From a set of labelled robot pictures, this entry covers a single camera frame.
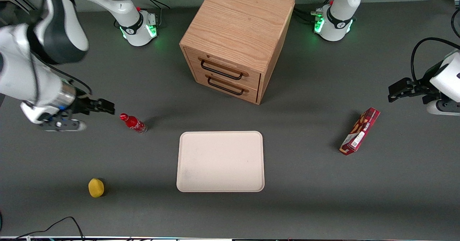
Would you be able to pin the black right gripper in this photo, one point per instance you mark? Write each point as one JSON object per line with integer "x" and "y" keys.
{"x": 82, "y": 105}

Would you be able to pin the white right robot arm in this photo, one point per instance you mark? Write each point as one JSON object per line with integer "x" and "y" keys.
{"x": 21, "y": 72}

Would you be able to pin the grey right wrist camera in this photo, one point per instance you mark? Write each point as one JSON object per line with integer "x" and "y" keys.
{"x": 68, "y": 125}

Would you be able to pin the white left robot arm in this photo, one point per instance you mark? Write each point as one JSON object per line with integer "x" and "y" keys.
{"x": 341, "y": 0}

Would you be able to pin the red coke bottle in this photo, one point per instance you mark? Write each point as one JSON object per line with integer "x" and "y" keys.
{"x": 133, "y": 123}

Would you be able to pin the yellow lemon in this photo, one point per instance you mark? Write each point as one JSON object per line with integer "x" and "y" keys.
{"x": 96, "y": 188}

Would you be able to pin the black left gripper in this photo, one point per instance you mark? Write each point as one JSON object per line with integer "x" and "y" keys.
{"x": 420, "y": 88}

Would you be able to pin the wooden drawer cabinet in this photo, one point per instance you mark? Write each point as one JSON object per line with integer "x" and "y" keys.
{"x": 237, "y": 18}

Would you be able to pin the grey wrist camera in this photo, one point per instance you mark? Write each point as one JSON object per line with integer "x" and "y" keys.
{"x": 445, "y": 108}
{"x": 68, "y": 125}

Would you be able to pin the beige plastic tray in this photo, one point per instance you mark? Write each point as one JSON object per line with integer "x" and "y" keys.
{"x": 230, "y": 158}

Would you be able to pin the red snack box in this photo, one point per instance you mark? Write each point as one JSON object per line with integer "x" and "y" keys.
{"x": 359, "y": 133}

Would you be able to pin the wooden drawer front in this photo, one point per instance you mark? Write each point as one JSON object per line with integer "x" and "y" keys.
{"x": 226, "y": 63}
{"x": 201, "y": 77}

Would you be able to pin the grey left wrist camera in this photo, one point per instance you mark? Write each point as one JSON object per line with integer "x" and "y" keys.
{"x": 445, "y": 108}

